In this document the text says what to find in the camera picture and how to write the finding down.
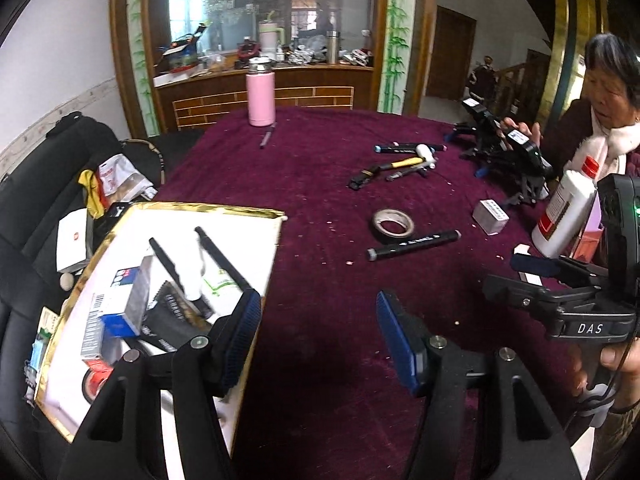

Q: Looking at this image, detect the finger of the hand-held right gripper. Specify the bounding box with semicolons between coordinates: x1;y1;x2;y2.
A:
482;274;608;321
511;253;608;286

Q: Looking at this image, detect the black tape roll beige core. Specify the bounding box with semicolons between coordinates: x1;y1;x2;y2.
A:
371;208;416;241

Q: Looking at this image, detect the person's right hand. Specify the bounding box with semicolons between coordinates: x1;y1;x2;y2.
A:
600;340;640;376

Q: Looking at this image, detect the dark figurine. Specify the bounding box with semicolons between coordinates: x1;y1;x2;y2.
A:
470;55;498;106

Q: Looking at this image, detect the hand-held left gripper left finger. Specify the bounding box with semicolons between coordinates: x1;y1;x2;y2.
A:
57;290;263;480

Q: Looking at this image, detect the silver long box red end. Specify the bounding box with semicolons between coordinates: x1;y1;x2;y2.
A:
80;292;113;361

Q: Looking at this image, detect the gold pillar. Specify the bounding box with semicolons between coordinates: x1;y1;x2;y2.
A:
537;0;608;126

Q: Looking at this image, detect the glass fish tank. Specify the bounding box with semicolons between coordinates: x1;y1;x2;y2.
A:
160;35;206;73

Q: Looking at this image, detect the blue white carton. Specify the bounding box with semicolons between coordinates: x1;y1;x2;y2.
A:
100;255;153;338

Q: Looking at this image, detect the wooden door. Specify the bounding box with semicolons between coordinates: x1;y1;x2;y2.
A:
425;5;476;103

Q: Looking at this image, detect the white long box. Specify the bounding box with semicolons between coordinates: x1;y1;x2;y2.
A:
514;244;543;286

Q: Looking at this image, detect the black tape roll red core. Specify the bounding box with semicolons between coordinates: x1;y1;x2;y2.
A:
82;357;118;406

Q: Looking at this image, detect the slim black stick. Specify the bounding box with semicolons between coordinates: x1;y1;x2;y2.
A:
195;226;253;293

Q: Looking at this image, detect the white black-capped pen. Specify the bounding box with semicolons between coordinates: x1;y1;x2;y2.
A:
175;250;208;301

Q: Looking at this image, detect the white green tumbler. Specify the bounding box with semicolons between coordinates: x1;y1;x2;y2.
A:
257;10;286;61

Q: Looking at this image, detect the yellow cloth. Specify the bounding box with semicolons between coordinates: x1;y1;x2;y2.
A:
77;170;108;218

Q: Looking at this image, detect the white gold-edged cardboard box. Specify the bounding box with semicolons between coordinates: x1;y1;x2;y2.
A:
35;202;288;456

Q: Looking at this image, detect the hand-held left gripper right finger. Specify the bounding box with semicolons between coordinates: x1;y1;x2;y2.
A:
376;290;583;480

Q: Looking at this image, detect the maroon velvet tablecloth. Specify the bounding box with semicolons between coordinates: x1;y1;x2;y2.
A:
150;105;601;480

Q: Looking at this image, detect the white flat carton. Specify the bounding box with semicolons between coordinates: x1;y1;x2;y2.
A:
56;208;93;273

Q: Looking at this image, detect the pink thermos bottle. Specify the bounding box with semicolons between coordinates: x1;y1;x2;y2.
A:
246;57;277;127

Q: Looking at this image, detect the wooden mirror cabinet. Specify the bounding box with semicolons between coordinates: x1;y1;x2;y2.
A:
110;0;438;136

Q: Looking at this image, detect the white snack bag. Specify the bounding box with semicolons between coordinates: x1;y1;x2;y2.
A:
95;154;156;201

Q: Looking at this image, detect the black grey-tipped marker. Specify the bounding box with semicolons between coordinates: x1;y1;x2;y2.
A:
366;230;461;262

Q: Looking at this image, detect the clear brown pen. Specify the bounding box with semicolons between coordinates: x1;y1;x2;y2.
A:
385;166;431;182

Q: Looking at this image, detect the black wipes packet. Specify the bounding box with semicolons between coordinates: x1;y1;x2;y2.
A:
140;282;216;353

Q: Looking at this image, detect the clear blue-label bottle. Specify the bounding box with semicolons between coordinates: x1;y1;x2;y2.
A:
27;342;46;376

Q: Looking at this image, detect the small white green box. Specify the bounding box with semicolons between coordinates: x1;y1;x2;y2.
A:
37;307;58;341

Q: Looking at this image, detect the small grey box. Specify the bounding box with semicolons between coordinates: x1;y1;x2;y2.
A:
472;199;510;236

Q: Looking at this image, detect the person's right forearm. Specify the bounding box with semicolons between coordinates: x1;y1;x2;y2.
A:
570;375;640;480

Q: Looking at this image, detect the black plastic packet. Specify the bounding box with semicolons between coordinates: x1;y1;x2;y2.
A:
97;200;146;231

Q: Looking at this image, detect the wooden stair railing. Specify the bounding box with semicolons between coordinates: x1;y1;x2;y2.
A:
492;50;551;121

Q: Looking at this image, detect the large white red-label bottle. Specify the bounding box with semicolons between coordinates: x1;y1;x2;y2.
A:
531;156;601;258

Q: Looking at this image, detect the black leather sofa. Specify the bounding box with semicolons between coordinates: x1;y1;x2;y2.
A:
0;112;206;480

